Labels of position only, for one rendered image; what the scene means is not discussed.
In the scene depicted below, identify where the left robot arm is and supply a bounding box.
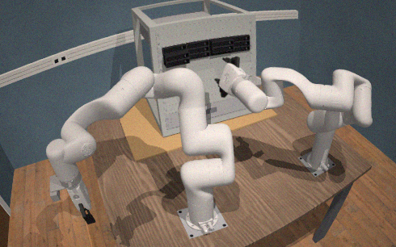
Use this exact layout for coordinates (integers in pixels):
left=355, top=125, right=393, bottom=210
left=46, top=66, right=235, bottom=234

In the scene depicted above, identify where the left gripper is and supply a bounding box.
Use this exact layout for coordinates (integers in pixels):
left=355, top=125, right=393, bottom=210
left=66, top=180, right=95, bottom=224

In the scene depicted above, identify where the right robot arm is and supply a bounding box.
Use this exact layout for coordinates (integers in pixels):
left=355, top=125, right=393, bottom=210
left=231, top=67, right=373, bottom=171

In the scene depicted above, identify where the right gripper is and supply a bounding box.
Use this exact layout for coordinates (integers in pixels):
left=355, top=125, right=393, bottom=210
left=214, top=57, right=246, bottom=98

